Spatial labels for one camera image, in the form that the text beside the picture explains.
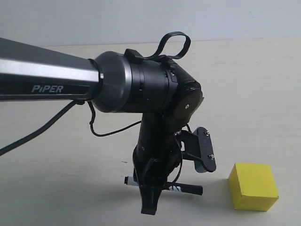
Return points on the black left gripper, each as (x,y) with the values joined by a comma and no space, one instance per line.
(157,158)

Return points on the black and white marker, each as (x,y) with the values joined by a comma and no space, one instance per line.
(177,187)

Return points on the yellow cube block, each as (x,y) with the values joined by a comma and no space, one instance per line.
(252,187)

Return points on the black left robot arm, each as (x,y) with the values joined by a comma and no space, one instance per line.
(155,86)

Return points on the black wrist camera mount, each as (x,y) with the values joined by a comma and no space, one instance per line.
(198,148)

